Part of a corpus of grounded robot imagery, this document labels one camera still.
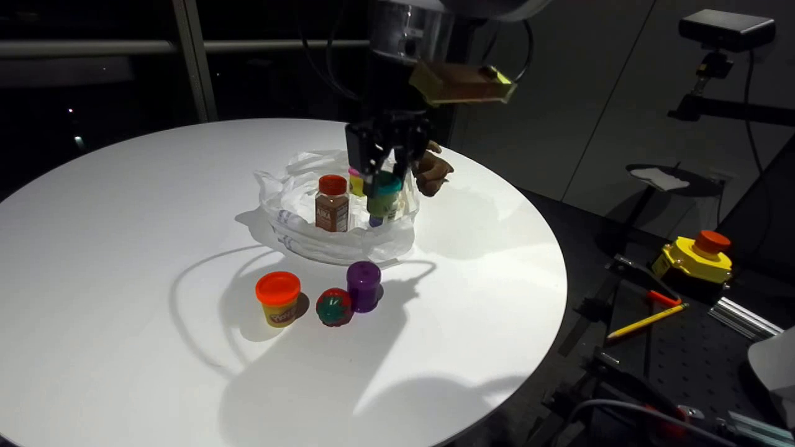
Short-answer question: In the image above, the yellow tub teal lid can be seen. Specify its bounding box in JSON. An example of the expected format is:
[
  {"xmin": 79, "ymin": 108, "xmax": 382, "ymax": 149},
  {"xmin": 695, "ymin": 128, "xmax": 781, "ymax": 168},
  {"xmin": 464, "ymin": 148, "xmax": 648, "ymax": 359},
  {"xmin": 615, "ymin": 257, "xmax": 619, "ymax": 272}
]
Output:
[{"xmin": 366, "ymin": 170, "xmax": 405, "ymax": 230}]

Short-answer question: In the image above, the white rounded device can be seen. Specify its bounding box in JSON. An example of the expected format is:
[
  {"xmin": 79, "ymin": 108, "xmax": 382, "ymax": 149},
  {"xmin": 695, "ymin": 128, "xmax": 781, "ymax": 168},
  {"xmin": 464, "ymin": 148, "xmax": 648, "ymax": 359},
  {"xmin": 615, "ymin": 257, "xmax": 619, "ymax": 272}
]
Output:
[{"xmin": 747, "ymin": 326, "xmax": 795, "ymax": 420}]

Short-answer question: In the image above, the grey window post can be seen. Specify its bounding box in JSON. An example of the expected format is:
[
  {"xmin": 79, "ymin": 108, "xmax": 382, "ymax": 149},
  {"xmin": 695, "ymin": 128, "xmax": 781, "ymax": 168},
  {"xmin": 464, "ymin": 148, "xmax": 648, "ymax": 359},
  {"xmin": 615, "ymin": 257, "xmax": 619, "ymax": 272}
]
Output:
[{"xmin": 168, "ymin": 0, "xmax": 222, "ymax": 125}]

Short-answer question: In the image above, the yellow tub red lid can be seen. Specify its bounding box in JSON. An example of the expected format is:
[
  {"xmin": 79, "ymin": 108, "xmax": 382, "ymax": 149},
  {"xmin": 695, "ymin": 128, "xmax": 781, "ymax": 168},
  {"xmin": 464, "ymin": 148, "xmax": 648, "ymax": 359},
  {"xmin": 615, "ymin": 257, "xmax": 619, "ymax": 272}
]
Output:
[{"xmin": 254, "ymin": 272, "xmax": 306, "ymax": 330}]

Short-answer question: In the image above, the yellow emergency stop button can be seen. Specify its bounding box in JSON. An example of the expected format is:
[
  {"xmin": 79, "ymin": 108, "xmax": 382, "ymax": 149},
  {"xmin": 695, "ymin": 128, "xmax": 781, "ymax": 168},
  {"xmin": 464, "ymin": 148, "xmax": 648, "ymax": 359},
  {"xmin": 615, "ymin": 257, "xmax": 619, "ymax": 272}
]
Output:
[{"xmin": 651, "ymin": 230, "xmax": 735, "ymax": 285}]

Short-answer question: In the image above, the yellow tub pink lid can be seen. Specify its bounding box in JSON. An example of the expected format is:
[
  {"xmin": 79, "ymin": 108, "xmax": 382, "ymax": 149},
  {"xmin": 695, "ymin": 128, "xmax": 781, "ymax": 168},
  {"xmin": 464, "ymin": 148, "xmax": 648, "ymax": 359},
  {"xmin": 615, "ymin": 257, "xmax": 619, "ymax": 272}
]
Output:
[{"xmin": 345, "ymin": 168, "xmax": 371, "ymax": 200}]

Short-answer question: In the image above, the grey floor cable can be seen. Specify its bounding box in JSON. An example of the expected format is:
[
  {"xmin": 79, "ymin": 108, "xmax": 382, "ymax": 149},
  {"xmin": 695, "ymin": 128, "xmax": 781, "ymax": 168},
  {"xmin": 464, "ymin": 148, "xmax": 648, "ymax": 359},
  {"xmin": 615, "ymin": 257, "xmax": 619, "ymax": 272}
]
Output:
[{"xmin": 568, "ymin": 395, "xmax": 795, "ymax": 447}]

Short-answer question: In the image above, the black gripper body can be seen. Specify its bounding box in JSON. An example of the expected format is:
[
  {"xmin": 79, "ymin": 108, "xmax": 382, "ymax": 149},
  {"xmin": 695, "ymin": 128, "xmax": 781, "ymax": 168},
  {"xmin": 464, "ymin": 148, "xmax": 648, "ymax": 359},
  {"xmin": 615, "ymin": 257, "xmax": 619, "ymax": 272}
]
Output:
[{"xmin": 345, "ymin": 108, "xmax": 434, "ymax": 158}]

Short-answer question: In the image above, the grey flat plate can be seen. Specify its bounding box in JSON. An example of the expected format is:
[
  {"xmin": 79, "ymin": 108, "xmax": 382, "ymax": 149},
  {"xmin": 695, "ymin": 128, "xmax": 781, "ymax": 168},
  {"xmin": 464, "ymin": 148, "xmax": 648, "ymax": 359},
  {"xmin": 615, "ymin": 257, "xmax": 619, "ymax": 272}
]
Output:
[{"xmin": 628, "ymin": 161, "xmax": 705, "ymax": 200}]

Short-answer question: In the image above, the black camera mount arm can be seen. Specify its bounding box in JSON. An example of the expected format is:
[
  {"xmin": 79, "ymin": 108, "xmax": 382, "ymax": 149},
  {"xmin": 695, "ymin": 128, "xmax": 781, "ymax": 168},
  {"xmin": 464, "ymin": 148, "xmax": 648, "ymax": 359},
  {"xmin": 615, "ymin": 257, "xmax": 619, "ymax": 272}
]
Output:
[{"xmin": 668, "ymin": 48, "xmax": 795, "ymax": 129}]

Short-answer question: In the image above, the white plastic bag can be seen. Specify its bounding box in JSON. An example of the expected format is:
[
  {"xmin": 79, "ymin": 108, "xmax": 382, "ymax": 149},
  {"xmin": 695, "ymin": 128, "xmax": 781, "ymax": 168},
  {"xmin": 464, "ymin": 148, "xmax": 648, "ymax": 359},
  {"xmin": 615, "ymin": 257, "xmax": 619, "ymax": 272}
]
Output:
[{"xmin": 254, "ymin": 148, "xmax": 425, "ymax": 263}]

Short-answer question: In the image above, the red strawberry toy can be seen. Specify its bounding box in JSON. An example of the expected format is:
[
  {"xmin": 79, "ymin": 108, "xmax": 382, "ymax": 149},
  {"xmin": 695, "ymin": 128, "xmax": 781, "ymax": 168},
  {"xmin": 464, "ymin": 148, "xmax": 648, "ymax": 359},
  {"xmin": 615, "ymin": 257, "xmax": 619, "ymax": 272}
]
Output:
[{"xmin": 314, "ymin": 285, "xmax": 355, "ymax": 330}]

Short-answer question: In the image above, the red handled tool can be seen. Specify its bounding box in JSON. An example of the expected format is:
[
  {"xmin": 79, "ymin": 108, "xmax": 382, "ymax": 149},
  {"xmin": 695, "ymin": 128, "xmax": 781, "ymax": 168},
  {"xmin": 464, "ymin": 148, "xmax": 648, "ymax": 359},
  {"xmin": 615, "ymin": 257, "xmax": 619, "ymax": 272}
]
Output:
[{"xmin": 644, "ymin": 285, "xmax": 686, "ymax": 312}]

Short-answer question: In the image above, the brown plush toy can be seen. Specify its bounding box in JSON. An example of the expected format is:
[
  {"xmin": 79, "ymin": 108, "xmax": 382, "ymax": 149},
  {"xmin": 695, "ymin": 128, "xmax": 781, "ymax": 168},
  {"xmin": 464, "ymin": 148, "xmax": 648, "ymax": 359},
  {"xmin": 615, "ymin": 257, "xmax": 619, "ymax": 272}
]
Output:
[{"xmin": 409, "ymin": 148, "xmax": 456, "ymax": 200}]

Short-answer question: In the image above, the yellow pen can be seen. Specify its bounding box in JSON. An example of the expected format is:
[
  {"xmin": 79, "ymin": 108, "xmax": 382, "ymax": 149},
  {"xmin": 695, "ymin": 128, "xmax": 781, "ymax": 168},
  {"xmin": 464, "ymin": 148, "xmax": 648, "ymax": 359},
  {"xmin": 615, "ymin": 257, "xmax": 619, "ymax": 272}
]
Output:
[{"xmin": 607, "ymin": 302, "xmax": 689, "ymax": 343}]

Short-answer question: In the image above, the black camera box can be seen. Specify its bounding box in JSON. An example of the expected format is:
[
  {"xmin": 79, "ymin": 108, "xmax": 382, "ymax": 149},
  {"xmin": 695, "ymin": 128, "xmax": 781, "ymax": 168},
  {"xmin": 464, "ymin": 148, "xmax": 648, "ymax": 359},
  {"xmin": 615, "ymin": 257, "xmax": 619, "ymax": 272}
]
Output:
[{"xmin": 679, "ymin": 7, "xmax": 777, "ymax": 53}]

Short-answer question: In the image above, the grey metal railing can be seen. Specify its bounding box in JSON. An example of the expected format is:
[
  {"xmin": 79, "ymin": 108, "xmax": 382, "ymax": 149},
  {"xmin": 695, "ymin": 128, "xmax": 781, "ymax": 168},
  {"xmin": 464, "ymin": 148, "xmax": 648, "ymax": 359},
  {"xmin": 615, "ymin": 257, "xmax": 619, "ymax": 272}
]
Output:
[{"xmin": 0, "ymin": 38, "xmax": 371, "ymax": 61}]

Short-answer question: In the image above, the purple tub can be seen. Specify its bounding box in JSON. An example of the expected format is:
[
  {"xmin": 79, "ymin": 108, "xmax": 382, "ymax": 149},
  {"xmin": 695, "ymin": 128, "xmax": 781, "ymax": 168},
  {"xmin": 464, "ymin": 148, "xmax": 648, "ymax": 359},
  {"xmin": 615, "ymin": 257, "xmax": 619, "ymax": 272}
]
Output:
[{"xmin": 345, "ymin": 259, "xmax": 386, "ymax": 317}]

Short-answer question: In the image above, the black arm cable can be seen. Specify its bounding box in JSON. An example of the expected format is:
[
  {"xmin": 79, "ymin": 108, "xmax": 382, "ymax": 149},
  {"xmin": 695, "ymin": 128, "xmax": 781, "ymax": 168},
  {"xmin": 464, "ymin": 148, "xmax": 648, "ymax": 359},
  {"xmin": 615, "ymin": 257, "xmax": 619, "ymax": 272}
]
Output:
[{"xmin": 515, "ymin": 16, "xmax": 540, "ymax": 86}]

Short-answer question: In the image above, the spice jar red lid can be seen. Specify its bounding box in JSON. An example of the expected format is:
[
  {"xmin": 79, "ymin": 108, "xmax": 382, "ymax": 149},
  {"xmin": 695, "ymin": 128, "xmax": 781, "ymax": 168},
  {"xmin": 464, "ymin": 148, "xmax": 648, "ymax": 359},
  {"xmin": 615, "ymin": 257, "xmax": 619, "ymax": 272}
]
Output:
[{"xmin": 314, "ymin": 175, "xmax": 350, "ymax": 235}]

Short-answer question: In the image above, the aluminium extrusion rail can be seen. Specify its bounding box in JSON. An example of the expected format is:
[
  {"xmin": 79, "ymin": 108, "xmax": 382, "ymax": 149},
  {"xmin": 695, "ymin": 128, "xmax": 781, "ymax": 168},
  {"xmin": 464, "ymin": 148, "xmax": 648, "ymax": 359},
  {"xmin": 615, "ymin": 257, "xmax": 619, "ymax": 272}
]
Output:
[{"xmin": 711, "ymin": 295, "xmax": 784, "ymax": 338}]

